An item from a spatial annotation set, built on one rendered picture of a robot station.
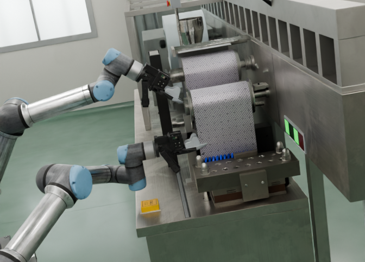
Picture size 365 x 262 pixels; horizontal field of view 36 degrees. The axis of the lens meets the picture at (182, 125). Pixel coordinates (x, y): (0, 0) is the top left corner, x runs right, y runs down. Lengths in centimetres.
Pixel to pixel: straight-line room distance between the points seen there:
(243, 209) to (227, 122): 37
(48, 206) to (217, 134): 77
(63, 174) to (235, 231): 69
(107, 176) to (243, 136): 58
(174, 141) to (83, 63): 569
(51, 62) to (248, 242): 603
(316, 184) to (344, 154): 110
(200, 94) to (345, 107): 91
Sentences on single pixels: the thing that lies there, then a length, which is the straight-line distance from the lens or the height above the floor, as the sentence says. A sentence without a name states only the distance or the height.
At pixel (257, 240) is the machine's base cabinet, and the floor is 76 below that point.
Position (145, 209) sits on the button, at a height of 92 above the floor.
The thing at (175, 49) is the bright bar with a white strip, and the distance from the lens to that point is 252.
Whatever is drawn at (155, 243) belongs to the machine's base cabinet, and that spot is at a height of 83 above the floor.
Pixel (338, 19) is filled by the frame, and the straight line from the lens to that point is 146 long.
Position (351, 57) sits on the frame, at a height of 153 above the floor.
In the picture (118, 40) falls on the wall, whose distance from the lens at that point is 781.
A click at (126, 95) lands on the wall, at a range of 794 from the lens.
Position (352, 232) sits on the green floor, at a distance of 384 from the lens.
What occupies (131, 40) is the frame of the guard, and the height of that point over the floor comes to 144.
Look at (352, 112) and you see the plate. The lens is 150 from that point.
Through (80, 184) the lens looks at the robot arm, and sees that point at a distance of 198.
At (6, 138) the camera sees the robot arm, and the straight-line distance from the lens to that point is 238.
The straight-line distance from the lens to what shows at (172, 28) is 325.
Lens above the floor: 182
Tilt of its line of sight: 16 degrees down
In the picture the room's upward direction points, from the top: 9 degrees counter-clockwise
